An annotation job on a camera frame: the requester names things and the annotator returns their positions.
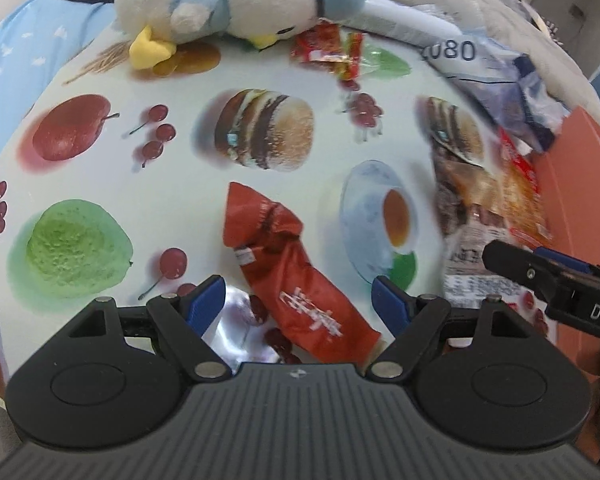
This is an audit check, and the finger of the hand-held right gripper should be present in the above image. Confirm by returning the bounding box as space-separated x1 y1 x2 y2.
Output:
534 246 600 282
481 240 564 311

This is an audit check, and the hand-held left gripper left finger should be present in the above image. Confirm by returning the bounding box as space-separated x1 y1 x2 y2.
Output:
67 274 232 382

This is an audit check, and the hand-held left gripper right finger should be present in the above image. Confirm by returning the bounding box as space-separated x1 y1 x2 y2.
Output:
366 275 536 381

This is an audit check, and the silver foil snack packet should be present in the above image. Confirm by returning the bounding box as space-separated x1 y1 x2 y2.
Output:
200 284 286 367

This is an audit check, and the red label clear snack packet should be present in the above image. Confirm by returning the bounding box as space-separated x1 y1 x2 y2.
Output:
496 127 555 251

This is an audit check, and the brown clear snack packet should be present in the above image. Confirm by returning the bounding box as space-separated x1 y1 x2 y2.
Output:
427 147 516 311

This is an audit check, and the pink cardboard box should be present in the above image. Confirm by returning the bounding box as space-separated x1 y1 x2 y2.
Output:
530 106 600 377

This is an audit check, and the long red snack packet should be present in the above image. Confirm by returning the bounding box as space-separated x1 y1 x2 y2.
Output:
222 181 382 364

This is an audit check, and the small red snack packet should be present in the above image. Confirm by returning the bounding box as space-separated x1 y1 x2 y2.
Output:
330 31 366 82
290 24 342 64

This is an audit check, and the person's right hand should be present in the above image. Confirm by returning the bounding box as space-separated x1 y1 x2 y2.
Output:
574 335 600 467

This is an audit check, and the food printed mat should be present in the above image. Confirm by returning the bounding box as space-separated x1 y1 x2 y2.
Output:
0 25 600 411

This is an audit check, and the blue and white plastic bag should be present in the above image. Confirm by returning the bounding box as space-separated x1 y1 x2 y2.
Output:
415 2 574 157

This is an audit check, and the grey duvet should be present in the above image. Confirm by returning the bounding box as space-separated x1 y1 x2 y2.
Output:
380 0 600 111

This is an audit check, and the grey tall cabinet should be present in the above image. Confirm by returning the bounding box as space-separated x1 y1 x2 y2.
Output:
527 0 600 82

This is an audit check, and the white tube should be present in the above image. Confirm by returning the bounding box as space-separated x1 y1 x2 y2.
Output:
362 0 461 49

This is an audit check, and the white and blue plush penguin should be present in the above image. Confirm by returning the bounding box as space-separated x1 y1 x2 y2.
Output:
112 0 369 71

